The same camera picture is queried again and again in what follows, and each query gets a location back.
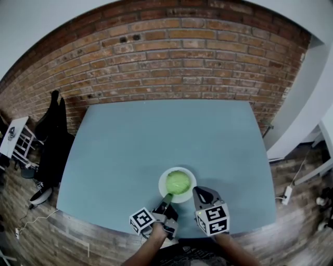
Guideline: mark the black and white sneaker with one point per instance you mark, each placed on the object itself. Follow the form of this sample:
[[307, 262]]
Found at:
[[41, 196]]

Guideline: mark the white round plate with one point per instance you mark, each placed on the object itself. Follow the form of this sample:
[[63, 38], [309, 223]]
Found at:
[[183, 198]]

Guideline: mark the white power strip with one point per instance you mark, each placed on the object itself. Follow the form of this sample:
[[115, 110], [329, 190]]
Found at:
[[287, 194]]

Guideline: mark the green cabbage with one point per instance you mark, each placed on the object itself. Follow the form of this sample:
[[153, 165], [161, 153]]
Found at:
[[178, 181]]

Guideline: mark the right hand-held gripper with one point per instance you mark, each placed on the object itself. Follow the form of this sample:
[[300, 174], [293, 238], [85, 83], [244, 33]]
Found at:
[[214, 220]]

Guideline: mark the person's right forearm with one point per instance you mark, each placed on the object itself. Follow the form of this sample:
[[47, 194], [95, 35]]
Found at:
[[234, 250]]

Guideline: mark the black office chair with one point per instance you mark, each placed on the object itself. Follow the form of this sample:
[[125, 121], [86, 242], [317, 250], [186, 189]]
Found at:
[[53, 145]]

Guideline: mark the small white plug adapter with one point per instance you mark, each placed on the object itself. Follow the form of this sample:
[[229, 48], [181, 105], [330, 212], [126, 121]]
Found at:
[[17, 233]]

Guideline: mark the white side table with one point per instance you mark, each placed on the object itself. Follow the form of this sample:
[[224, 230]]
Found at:
[[22, 140]]

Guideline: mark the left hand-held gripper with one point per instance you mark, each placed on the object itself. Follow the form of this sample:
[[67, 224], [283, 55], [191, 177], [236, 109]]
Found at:
[[169, 223]]

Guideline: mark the light blue table top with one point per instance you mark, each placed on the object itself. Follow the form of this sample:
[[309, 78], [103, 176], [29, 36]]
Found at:
[[156, 135]]

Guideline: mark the person's black patterned shirt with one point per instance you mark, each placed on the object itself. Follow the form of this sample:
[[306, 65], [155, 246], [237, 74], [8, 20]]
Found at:
[[192, 255]]

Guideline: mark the person's left forearm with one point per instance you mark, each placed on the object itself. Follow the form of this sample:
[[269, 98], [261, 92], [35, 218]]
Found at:
[[151, 246]]

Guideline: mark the white desk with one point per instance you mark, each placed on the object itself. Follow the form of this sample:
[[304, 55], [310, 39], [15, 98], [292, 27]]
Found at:
[[325, 156]]

